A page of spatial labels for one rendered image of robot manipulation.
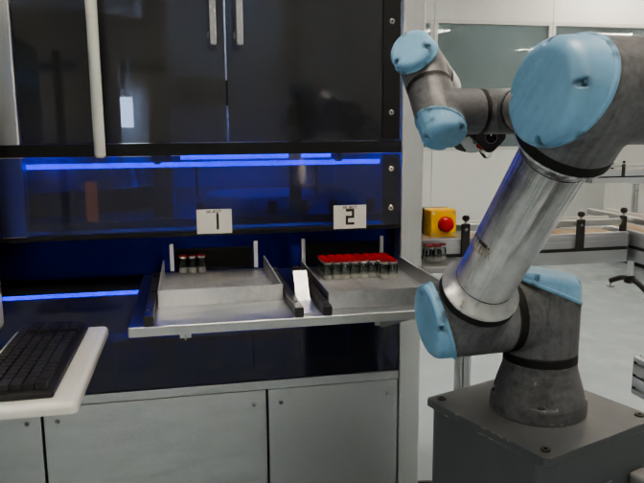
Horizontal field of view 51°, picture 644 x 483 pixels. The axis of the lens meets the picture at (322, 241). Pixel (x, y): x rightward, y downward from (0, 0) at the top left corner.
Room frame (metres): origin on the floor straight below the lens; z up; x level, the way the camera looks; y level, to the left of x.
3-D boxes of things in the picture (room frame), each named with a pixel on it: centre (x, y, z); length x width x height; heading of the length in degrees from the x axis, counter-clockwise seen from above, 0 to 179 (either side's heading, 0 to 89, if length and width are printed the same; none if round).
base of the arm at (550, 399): (1.04, -0.35, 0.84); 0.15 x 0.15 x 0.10
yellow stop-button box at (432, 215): (1.77, -0.31, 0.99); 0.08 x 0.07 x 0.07; 11
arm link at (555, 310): (1.04, -0.34, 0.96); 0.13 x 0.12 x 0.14; 106
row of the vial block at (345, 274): (1.60, -0.09, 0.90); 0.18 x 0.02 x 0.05; 101
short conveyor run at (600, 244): (1.97, -0.56, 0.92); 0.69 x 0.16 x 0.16; 101
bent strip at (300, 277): (1.36, 0.03, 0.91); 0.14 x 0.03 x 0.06; 11
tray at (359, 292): (1.52, -0.11, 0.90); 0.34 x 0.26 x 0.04; 11
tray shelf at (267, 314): (1.51, 0.06, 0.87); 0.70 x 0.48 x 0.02; 101
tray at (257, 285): (1.54, 0.24, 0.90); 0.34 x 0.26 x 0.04; 11
